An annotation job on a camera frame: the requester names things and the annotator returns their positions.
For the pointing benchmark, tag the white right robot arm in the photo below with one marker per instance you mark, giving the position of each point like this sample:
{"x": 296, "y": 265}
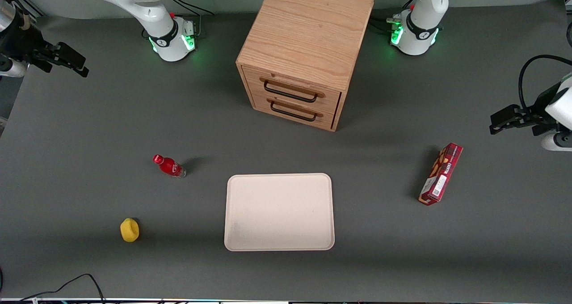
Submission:
{"x": 145, "y": 13}

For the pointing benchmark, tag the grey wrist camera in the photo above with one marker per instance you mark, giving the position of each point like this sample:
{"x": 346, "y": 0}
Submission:
{"x": 556, "y": 143}
{"x": 11, "y": 69}

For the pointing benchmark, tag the cream rectangular tray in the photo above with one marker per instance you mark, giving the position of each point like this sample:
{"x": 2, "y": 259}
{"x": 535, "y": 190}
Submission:
{"x": 279, "y": 212}

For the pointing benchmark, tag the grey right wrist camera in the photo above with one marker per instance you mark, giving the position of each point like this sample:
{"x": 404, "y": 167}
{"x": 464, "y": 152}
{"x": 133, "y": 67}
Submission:
{"x": 11, "y": 69}

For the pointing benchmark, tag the small red bottle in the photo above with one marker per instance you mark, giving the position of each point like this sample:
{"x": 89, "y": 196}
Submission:
{"x": 170, "y": 166}

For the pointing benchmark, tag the red tartan biscuit box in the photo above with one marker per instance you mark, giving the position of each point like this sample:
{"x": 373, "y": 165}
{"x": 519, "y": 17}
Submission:
{"x": 440, "y": 174}

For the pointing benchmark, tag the wooden drawer cabinet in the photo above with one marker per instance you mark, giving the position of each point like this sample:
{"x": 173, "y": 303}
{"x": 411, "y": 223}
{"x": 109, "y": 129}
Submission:
{"x": 308, "y": 27}

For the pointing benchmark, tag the yellow lemon toy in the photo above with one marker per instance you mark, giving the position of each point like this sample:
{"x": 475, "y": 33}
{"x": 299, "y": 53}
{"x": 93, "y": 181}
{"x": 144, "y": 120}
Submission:
{"x": 129, "y": 230}

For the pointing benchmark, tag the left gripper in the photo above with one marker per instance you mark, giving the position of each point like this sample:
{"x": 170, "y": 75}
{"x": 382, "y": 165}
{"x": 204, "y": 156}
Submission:
{"x": 539, "y": 107}

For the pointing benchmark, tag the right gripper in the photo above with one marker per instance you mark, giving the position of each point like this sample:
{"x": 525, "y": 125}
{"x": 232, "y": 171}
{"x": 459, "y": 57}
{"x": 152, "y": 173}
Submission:
{"x": 18, "y": 42}

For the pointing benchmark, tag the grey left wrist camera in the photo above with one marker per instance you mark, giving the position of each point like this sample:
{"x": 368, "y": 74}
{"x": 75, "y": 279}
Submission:
{"x": 556, "y": 143}

